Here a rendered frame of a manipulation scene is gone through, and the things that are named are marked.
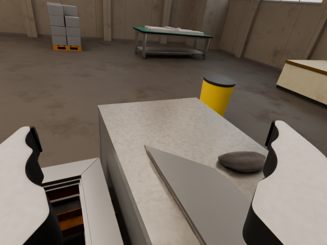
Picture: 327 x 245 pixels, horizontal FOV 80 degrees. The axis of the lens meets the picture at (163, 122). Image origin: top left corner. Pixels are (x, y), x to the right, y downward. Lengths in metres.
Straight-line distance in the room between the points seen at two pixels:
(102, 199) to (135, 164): 0.22
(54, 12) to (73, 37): 0.75
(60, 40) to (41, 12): 2.27
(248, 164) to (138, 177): 0.38
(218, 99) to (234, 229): 2.41
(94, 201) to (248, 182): 0.55
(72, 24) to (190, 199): 6.64
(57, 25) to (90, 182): 6.29
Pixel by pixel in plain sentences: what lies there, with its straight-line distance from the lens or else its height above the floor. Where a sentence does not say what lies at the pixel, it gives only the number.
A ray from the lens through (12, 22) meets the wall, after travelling 9.19.
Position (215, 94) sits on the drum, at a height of 0.58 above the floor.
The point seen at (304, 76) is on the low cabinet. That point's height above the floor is 0.50.
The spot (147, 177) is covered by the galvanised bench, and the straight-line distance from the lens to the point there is 0.64.
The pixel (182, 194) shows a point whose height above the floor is 1.07.
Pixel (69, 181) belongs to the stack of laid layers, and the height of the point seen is 0.85.
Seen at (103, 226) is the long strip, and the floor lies 0.87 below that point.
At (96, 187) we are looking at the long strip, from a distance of 0.87.
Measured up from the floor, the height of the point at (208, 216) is 1.07.
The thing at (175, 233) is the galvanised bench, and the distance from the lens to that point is 0.55.
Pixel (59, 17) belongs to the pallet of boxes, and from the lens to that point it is 6.92.
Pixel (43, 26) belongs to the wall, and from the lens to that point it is 9.14.
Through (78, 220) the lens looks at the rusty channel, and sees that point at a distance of 1.02.
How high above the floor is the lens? 1.51
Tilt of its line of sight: 30 degrees down
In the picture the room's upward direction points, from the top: 8 degrees clockwise
